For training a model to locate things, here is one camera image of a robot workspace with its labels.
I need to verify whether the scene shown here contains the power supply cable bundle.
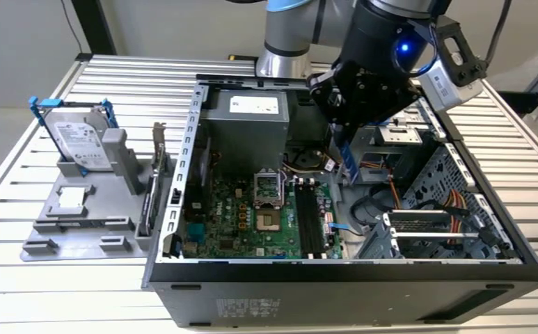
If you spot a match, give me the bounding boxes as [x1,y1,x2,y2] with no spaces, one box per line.
[281,151,342,175]

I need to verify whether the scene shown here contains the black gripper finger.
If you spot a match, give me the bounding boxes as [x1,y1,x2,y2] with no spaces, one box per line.
[359,83,423,140]
[306,64,362,154]

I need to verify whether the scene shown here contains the CPU socket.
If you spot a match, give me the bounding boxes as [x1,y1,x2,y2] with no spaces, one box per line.
[254,207,283,233]

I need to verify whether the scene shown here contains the grey metal disk bay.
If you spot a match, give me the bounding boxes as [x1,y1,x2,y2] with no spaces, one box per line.
[359,208,483,260]

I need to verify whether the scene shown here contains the grey power supply unit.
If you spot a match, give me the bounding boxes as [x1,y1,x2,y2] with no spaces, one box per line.
[201,88,293,175]

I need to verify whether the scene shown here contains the orange red drive wires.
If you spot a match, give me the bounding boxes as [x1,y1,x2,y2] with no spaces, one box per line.
[359,159,390,173]

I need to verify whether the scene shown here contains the green Dell motherboard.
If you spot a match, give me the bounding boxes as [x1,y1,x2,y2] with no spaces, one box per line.
[182,175,347,260]

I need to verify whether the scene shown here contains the silver CPU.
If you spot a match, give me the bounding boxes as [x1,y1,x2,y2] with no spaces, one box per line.
[58,186,89,208]

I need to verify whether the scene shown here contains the black open PC case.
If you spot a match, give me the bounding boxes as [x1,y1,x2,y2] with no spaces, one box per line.
[141,72,538,330]

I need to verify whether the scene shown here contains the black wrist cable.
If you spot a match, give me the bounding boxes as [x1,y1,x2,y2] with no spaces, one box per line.
[485,0,514,65]

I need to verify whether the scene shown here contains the black metal frame post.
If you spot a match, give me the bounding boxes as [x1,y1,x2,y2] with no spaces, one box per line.
[71,0,118,56]

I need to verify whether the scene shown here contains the thin orange wire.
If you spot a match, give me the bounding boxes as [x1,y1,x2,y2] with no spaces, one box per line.
[387,175,402,212]

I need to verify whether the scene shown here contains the grey metal drive cage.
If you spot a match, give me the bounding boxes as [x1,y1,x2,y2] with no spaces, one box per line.
[326,114,437,184]

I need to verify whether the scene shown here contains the metal socket cover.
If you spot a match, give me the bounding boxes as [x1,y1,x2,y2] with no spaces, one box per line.
[253,168,285,208]

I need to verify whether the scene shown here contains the black cable with blue tab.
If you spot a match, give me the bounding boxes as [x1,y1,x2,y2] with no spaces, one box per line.
[326,222,367,239]

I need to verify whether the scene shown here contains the metal locking lever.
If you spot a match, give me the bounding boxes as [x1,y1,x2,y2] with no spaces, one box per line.
[277,173,295,209]

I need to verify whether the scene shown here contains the orange yellow wire bundle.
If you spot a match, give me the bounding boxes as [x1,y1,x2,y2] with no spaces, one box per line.
[442,189,473,244]

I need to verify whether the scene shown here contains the graphics card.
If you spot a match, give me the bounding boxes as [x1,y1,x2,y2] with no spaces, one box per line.
[137,121,175,241]

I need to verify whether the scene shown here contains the grey parts rack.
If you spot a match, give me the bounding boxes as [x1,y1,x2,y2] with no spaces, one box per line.
[20,128,177,262]

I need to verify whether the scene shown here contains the RAM slot with white latches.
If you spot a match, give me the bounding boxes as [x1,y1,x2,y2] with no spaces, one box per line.
[307,177,329,260]
[295,177,317,260]

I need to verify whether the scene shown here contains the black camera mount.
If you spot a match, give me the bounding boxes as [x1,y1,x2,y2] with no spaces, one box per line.
[435,15,489,88]

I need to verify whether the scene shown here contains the hard disk in blue carrier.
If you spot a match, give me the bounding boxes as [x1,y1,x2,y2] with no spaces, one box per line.
[26,95,121,173]

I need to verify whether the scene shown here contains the black round data cable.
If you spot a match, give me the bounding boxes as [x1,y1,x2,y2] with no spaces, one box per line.
[350,193,393,227]

